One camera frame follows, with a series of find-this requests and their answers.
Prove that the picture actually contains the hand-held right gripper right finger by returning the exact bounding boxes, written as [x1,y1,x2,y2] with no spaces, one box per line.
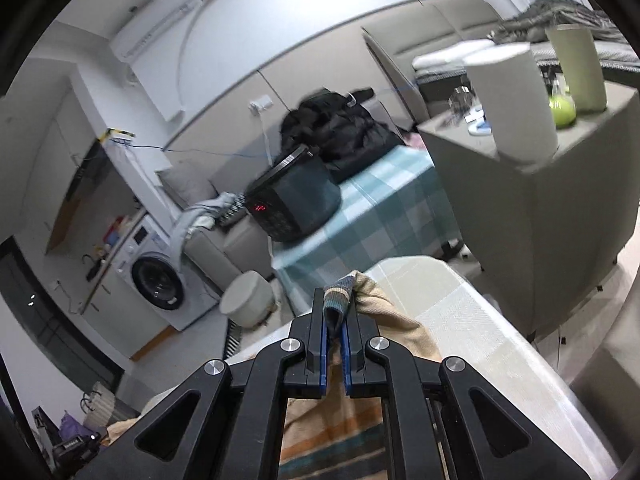
[341,300,593,480]

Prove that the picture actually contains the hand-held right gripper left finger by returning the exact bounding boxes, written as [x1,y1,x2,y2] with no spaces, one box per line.
[75,287,333,480]

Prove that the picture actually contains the striped beige t-shirt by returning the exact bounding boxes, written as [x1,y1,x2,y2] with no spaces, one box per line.
[107,270,443,480]

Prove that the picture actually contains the grey clothes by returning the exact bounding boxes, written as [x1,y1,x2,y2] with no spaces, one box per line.
[172,191,241,281]

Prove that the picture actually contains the beige checked tablecloth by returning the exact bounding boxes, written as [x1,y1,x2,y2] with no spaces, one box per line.
[120,255,621,480]

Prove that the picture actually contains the grey sofa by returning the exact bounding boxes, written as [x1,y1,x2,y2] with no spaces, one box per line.
[157,160,281,301]

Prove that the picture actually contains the teal checked cloth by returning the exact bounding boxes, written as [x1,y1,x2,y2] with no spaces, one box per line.
[272,145,461,323]

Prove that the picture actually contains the black rice cooker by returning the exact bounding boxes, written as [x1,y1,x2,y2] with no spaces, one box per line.
[244,144,343,242]

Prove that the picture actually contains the houndstooth pillow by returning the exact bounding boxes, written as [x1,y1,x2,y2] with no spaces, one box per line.
[220,195,251,226]

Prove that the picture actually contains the white washing machine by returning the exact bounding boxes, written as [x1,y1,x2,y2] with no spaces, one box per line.
[115,215,223,332]

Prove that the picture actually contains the black puffer jacket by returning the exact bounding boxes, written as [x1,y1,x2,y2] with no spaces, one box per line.
[280,87,403,183]

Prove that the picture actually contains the grey cabinet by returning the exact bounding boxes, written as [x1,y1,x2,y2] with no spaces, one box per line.
[417,80,640,341]

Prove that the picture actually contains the purple bag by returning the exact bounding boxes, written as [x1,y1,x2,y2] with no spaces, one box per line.
[59,410,91,443]

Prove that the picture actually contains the kitchen upper cabinets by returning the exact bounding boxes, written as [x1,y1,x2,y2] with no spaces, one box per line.
[45,132,118,256]

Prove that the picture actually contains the white cylinder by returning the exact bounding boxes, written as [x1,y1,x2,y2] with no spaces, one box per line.
[462,42,560,163]

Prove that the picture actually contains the green round flask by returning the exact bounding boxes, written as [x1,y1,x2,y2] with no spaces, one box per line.
[548,72,577,129]

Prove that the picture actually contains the grey padded headboard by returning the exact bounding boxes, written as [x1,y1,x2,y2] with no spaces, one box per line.
[362,0,506,126]

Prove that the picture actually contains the pale green cylinder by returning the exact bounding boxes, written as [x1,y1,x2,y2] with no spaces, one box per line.
[545,23,608,112]

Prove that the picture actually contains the white air conditioner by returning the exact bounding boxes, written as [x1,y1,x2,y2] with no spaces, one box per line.
[110,0,203,61]

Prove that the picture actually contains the grey blanket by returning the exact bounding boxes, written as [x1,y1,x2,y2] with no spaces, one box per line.
[487,0,631,46]

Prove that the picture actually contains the thin blue cable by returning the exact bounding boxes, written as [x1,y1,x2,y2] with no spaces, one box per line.
[107,130,271,161]

